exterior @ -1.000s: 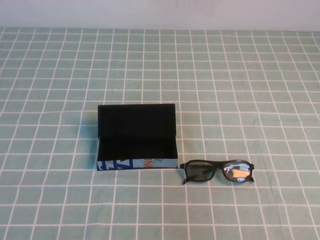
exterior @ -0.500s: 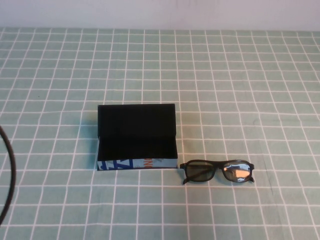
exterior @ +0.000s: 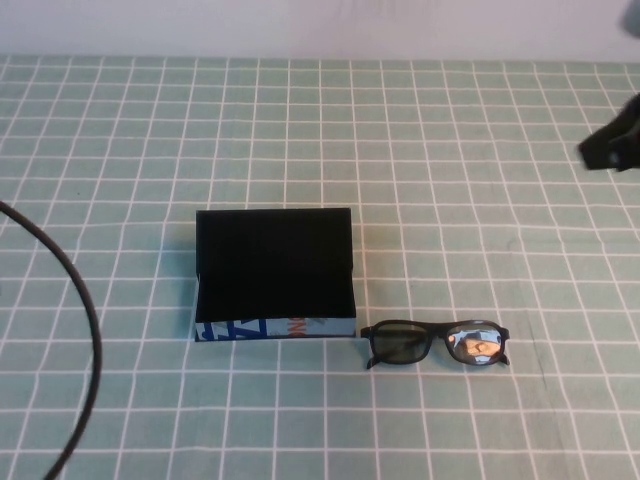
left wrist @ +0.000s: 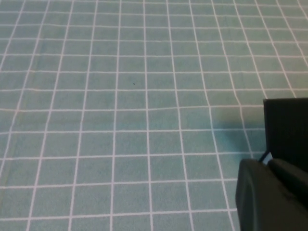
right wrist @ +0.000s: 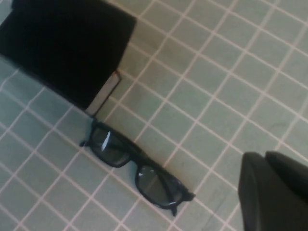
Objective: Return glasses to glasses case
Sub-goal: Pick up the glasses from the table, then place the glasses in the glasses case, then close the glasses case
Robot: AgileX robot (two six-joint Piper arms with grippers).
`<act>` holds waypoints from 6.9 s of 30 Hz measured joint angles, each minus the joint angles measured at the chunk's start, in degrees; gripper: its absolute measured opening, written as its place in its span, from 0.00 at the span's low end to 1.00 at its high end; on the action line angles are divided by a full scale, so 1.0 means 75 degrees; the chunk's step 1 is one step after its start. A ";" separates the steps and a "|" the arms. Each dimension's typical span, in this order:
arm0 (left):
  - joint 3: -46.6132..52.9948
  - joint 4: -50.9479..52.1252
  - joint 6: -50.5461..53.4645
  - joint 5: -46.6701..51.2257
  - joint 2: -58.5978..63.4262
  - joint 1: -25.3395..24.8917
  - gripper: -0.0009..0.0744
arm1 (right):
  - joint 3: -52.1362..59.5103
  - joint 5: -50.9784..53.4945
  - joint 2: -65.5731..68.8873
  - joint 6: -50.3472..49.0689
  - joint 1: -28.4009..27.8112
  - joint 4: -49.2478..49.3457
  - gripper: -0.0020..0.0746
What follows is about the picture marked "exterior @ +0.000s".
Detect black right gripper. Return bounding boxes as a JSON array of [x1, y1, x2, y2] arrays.
[[578, 92, 640, 174]]

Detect black-framed glasses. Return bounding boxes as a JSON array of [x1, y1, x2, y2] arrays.
[[359, 317, 512, 371]]

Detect black and blue glasses case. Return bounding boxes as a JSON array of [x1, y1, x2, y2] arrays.
[[192, 207, 359, 346]]

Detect thick black camera cable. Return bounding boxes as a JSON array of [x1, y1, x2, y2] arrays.
[[0, 199, 104, 480]]

